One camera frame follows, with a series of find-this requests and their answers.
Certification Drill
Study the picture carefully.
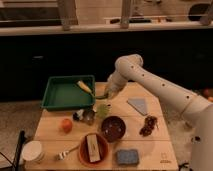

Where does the black white small toy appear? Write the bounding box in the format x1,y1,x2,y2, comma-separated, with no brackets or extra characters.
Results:
73,109,84,121

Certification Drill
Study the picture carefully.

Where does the brown dried grapes bunch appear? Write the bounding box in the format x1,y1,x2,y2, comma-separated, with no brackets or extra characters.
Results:
139,116,158,137

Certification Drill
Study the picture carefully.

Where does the grey triangular cloth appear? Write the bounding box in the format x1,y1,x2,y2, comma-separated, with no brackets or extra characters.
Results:
127,98,148,116

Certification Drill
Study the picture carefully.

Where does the silver fork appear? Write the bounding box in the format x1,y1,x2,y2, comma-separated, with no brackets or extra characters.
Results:
55,145,79,161

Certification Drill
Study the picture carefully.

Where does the orange bowl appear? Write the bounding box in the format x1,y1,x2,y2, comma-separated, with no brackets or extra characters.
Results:
78,133,109,168

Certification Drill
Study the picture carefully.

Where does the wooden block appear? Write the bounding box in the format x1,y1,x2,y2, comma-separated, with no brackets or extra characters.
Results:
86,134,100,163

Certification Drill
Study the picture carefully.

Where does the metal cup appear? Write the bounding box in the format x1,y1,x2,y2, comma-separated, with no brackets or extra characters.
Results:
83,110,95,125

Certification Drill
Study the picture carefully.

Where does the green plastic tray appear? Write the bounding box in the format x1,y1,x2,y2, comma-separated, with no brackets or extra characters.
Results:
42,75,95,111

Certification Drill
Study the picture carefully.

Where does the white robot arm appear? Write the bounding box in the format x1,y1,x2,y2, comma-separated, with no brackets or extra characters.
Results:
105,54,213,171

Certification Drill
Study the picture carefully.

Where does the blue sponge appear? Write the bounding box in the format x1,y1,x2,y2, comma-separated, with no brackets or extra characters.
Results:
116,149,139,165

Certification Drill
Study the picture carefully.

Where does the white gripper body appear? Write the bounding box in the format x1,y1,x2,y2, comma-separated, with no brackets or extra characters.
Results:
104,72,128,99

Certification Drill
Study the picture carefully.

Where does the black chair frame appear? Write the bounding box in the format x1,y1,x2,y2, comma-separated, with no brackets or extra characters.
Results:
12,130,26,171

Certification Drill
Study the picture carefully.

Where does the yellow corn cob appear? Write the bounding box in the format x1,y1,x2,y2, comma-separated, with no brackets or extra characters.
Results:
77,80,92,94

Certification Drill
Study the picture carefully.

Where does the purple bowl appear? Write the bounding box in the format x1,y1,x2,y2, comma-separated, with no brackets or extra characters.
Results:
101,116,126,143

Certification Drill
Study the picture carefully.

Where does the orange fruit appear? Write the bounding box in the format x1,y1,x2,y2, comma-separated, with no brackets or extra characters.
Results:
61,118,72,133

